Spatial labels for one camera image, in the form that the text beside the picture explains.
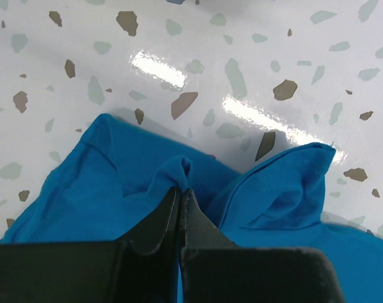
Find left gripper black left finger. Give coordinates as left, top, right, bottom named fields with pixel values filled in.
left=0, top=187, right=180, bottom=302

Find blue t shirt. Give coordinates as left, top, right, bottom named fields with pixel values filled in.
left=1, top=114, right=383, bottom=302

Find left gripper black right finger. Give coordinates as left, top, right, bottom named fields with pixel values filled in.
left=179, top=190, right=345, bottom=302

